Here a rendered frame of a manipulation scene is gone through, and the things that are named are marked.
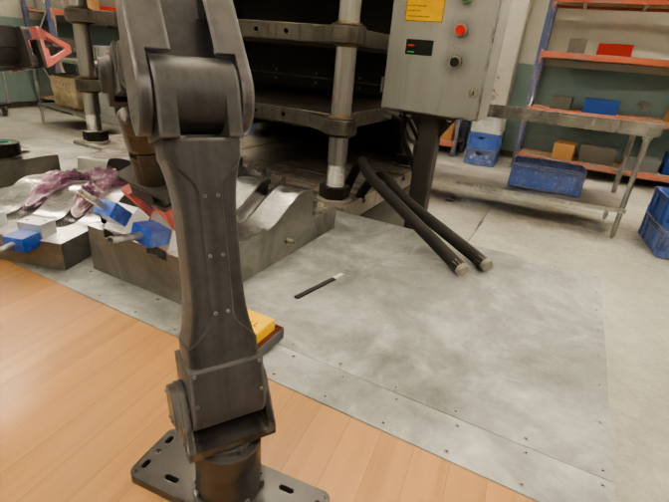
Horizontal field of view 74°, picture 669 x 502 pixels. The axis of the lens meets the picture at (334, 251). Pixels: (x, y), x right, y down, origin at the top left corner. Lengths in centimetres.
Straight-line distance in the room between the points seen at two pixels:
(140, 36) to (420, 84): 109
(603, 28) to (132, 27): 697
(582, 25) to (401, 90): 589
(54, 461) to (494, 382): 56
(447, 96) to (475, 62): 11
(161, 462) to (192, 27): 43
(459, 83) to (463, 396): 94
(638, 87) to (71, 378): 703
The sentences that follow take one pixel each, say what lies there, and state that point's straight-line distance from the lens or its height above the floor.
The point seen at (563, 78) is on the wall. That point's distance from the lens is 720.
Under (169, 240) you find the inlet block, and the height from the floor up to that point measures 91.
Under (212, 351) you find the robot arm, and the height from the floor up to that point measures 97.
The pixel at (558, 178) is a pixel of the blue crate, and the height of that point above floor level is 39.
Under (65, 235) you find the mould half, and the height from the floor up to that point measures 86.
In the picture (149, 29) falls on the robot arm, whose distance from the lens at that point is 40.
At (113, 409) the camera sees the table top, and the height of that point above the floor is 80.
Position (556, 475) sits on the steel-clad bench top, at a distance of 62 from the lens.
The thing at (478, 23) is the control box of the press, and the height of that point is 132.
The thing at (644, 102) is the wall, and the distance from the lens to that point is 724.
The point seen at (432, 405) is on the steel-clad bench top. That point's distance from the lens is 64.
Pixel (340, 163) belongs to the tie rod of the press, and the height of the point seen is 91.
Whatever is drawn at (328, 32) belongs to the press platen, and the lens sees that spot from 139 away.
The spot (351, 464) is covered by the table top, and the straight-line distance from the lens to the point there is 55.
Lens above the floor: 122
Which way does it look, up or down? 24 degrees down
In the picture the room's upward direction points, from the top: 5 degrees clockwise
